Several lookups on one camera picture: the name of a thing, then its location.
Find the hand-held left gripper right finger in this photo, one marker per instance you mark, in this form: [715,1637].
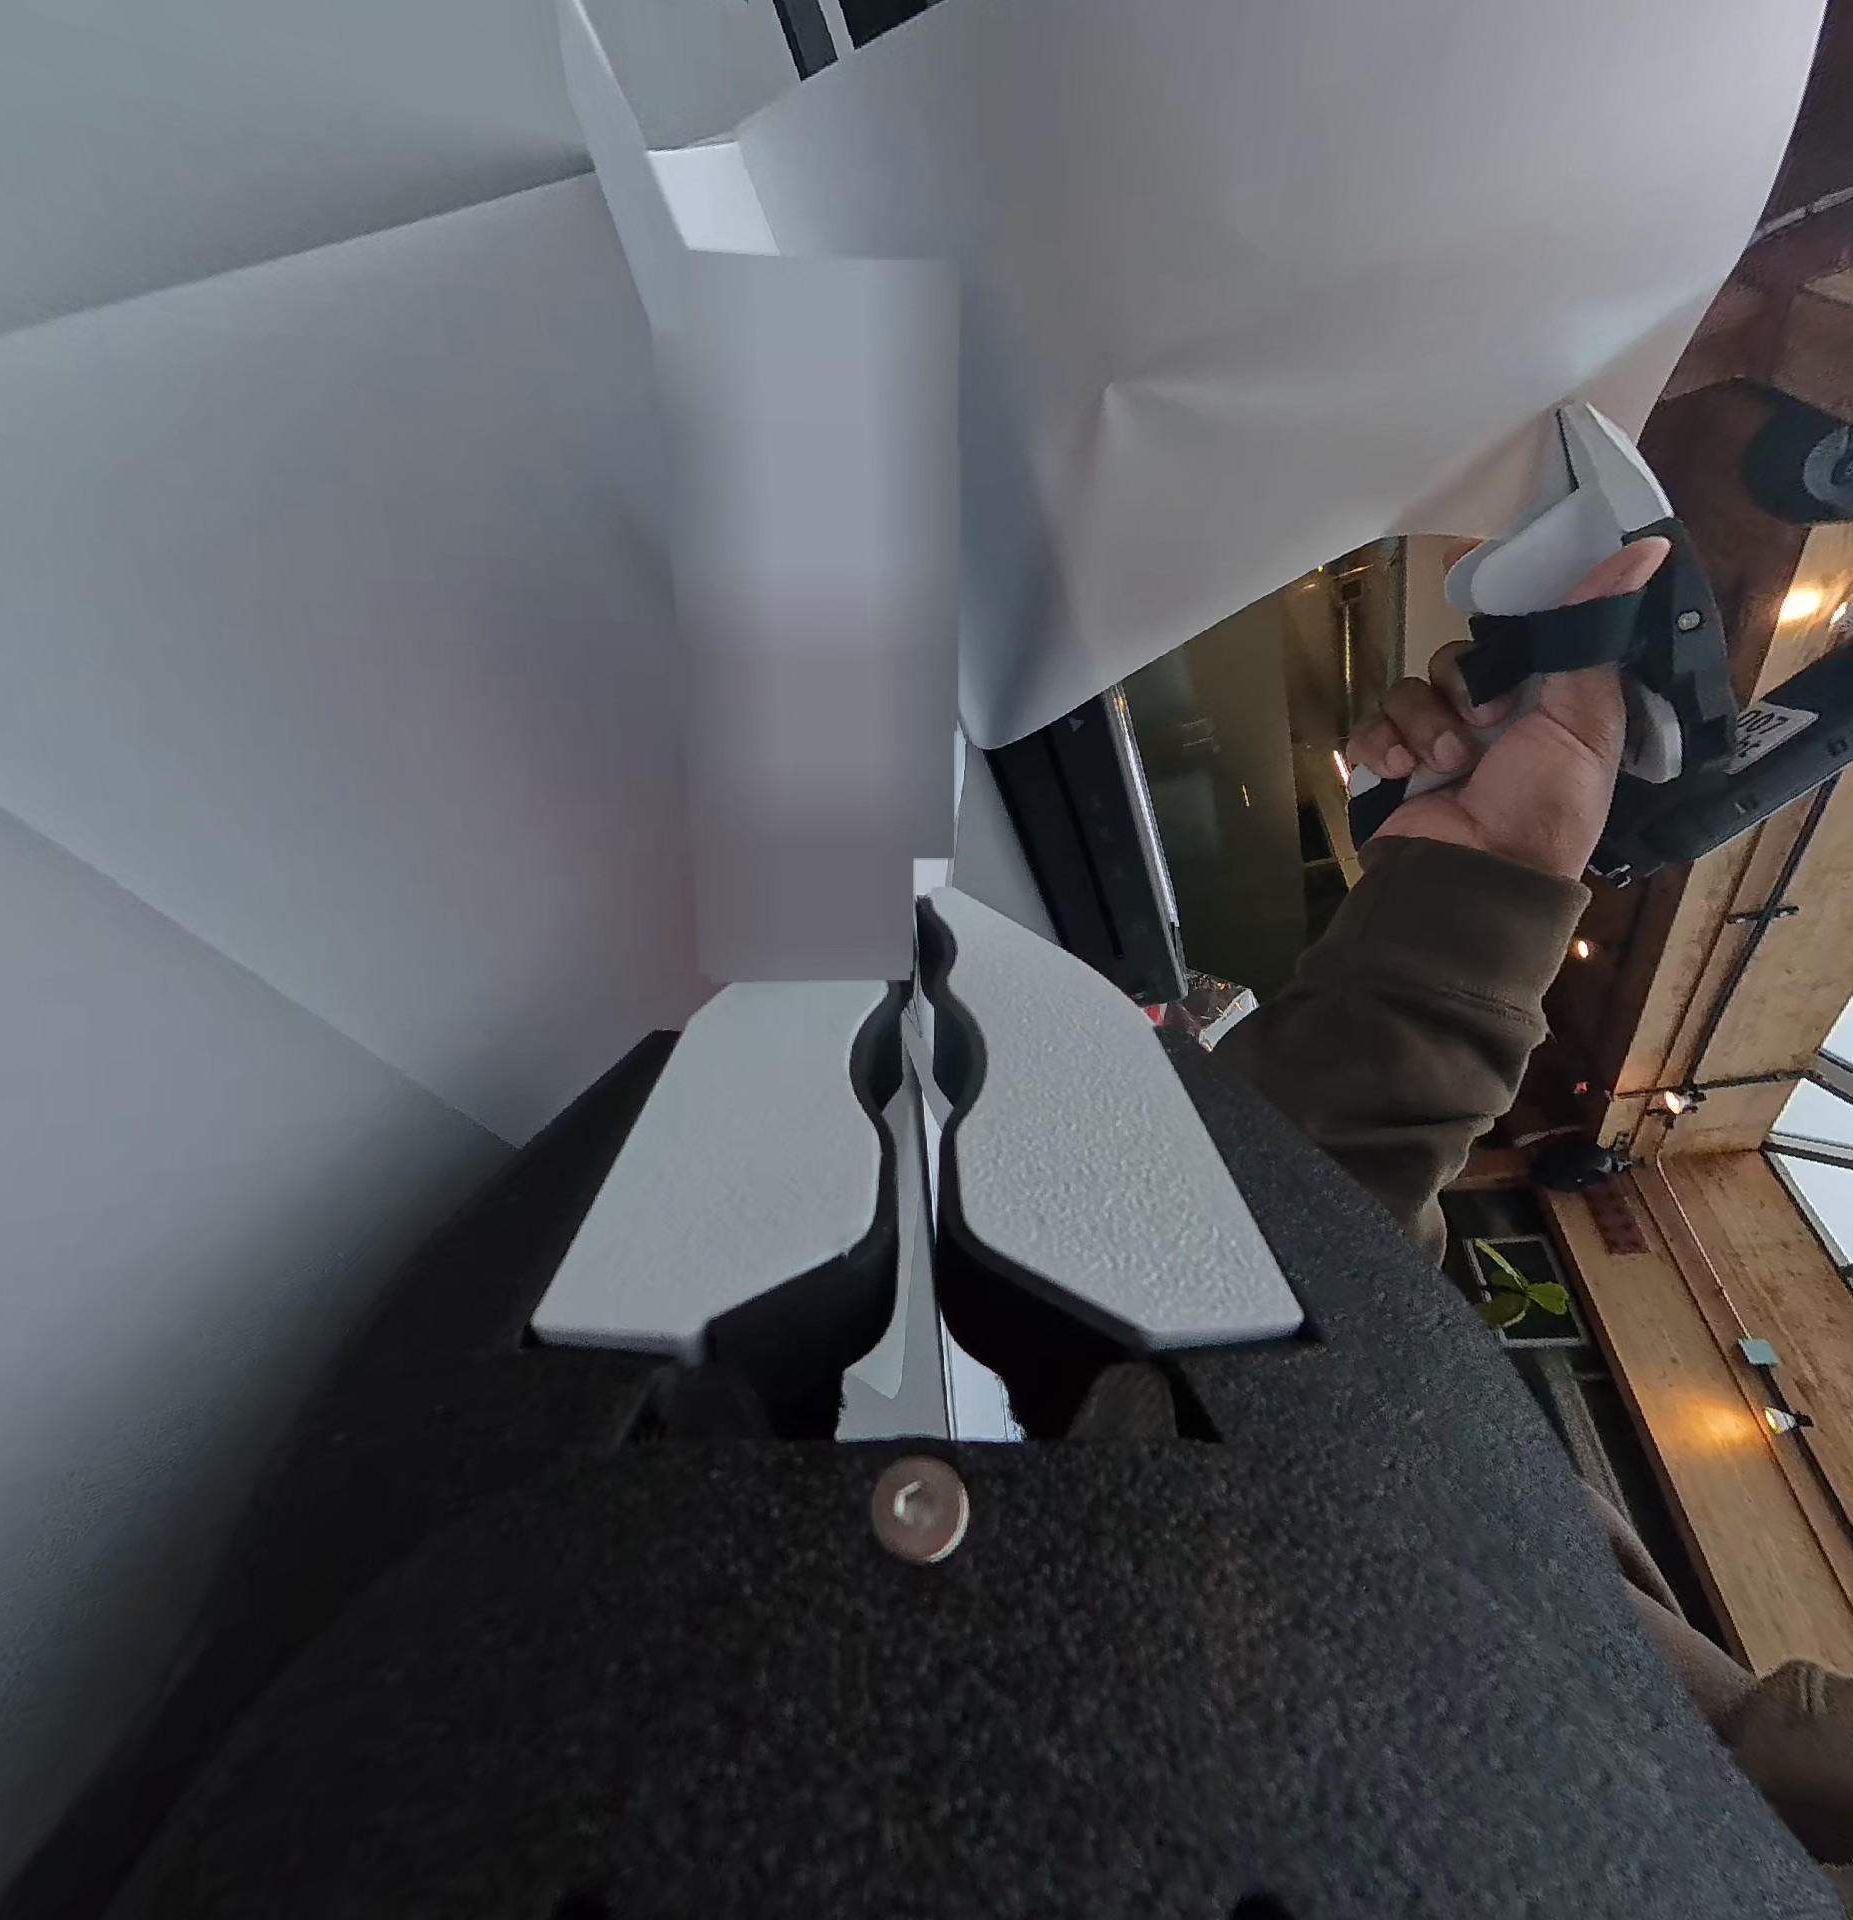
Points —
[1106,1171]

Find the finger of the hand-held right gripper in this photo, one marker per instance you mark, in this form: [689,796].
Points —
[1615,481]

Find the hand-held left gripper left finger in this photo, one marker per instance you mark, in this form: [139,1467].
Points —
[715,1171]

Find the printed white paper sheet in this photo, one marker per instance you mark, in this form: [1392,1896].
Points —
[904,1387]

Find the person's right forearm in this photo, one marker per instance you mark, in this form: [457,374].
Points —
[1389,1021]

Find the person's right hand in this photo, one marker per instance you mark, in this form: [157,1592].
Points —
[1540,780]

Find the red white wrapper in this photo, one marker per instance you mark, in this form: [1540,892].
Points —
[1202,1014]

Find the black flat device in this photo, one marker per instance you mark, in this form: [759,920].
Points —
[1089,872]

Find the green potted plant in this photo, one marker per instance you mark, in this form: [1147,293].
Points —
[1512,1290]

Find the black spotlight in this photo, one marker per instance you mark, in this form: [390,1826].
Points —
[1575,1167]

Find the person's olive jacket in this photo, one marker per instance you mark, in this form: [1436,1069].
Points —
[1813,1724]

